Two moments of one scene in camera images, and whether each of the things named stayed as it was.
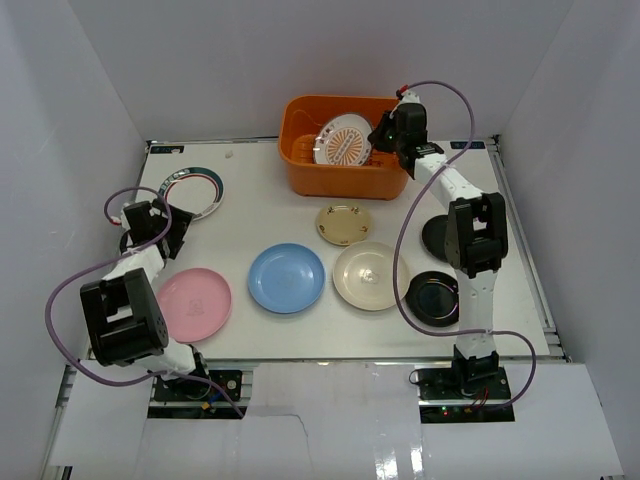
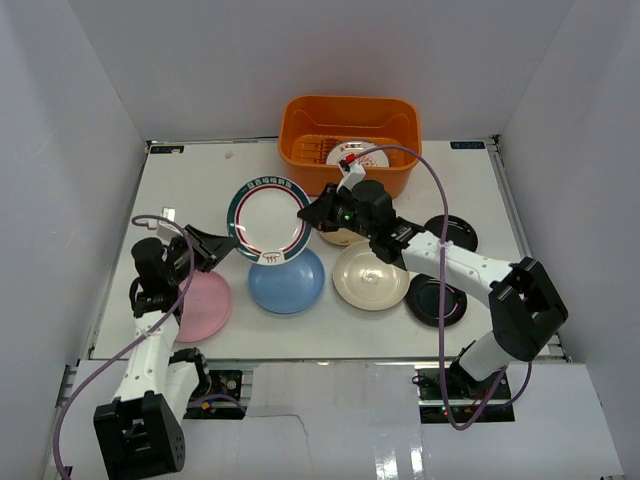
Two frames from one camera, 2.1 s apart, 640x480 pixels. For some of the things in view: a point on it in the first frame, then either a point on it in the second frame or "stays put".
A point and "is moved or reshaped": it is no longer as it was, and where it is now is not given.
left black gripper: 176,229 -> 195,244
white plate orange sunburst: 343,140 is moved or reshaped
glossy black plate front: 432,298 stays put
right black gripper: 376,138 -> 320,213
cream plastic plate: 363,274 stays put
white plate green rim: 194,190 -> 263,216
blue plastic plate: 286,277 stays put
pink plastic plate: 196,304 stays put
